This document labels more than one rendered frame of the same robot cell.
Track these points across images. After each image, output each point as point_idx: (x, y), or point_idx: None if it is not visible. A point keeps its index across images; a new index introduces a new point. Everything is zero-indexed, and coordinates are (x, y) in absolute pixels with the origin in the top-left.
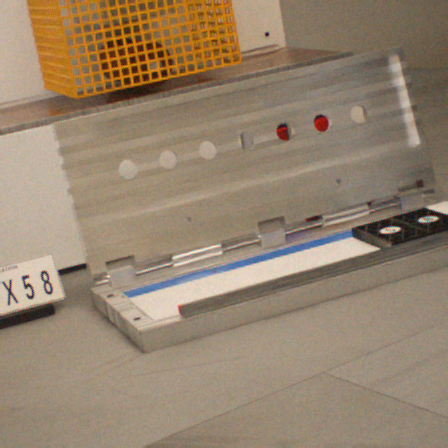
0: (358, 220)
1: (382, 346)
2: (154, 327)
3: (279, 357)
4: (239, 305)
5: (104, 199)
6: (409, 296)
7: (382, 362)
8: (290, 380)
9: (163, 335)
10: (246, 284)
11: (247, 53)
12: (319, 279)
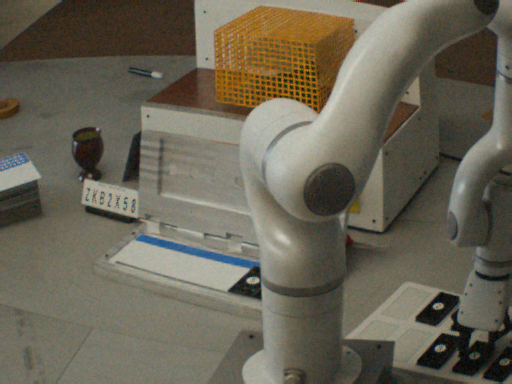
0: None
1: (125, 334)
2: (98, 265)
3: (103, 311)
4: (134, 277)
5: (153, 181)
6: (192, 321)
7: (108, 339)
8: (82, 322)
9: (101, 270)
10: (164, 267)
11: None
12: (175, 287)
